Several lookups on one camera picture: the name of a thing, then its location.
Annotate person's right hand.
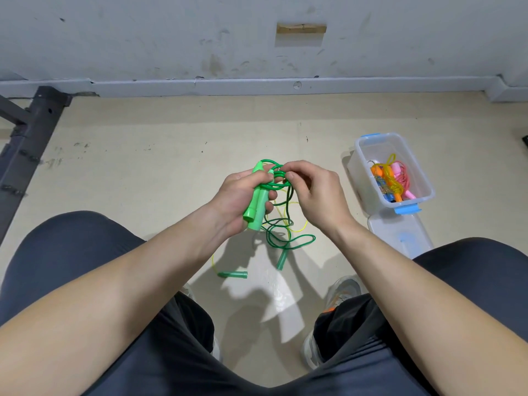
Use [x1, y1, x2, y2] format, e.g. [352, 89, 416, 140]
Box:
[280, 161, 359, 241]

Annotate person's left hand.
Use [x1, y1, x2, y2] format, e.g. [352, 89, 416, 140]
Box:
[206, 167, 280, 241]

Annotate green-handled dark green jump rope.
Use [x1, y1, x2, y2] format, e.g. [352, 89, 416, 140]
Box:
[241, 158, 318, 252]

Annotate orange handled yellow skipping rope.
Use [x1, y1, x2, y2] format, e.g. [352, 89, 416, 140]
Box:
[370, 154, 405, 203]

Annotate pile of colourful jump ropes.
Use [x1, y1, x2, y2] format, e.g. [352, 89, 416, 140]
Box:
[210, 194, 311, 281]

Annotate clear storage box blue latches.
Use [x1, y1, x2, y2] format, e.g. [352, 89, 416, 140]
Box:
[346, 133, 436, 216]

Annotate pink skipping rope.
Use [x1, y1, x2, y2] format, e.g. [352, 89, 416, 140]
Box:
[391, 161, 417, 201]

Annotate person's left forearm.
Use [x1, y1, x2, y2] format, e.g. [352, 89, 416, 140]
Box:
[0, 206, 228, 396]

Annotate person's right forearm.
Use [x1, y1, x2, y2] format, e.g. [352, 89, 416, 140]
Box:
[334, 220, 528, 396]

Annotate clear plastic box lid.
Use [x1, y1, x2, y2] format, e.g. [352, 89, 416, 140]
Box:
[368, 208, 435, 259]

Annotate grey right shoe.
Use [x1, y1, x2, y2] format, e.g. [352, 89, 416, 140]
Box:
[301, 274, 365, 372]

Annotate grey shoe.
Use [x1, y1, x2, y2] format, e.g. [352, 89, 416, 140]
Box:
[181, 284, 224, 361]
[301, 274, 365, 372]

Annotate grey left shoe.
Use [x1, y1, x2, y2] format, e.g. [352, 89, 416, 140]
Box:
[181, 284, 224, 361]

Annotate black shorts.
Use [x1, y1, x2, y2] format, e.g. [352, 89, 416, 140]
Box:
[0, 212, 528, 396]

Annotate small wooden wall block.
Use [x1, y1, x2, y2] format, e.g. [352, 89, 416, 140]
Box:
[276, 24, 328, 37]

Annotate black metal rack frame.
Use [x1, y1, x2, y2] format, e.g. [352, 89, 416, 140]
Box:
[0, 86, 72, 244]

